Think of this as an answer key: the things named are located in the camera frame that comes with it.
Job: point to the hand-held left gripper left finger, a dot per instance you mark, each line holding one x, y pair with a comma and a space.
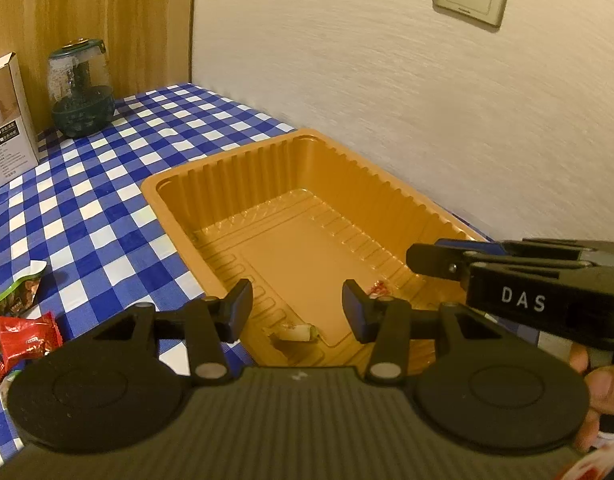
241, 306

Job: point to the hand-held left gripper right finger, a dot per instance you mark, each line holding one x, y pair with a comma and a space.
354, 310

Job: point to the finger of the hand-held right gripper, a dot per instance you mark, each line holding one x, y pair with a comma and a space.
469, 245
432, 260

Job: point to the small red candy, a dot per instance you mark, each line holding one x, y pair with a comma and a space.
379, 287

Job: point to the white candy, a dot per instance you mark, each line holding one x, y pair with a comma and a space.
293, 334

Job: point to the orange plastic tray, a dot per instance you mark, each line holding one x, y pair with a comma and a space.
297, 245

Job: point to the person's right hand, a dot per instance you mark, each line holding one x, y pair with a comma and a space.
607, 390

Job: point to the blue white checkered tablecloth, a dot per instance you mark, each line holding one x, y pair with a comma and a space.
102, 220

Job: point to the large red snack packet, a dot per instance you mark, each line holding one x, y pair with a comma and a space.
29, 339

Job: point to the green white snack packet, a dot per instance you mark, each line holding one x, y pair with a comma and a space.
17, 294

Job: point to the glass jar with green lid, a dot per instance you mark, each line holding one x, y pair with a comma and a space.
79, 92

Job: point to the white cardboard box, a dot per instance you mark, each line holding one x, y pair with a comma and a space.
7, 130

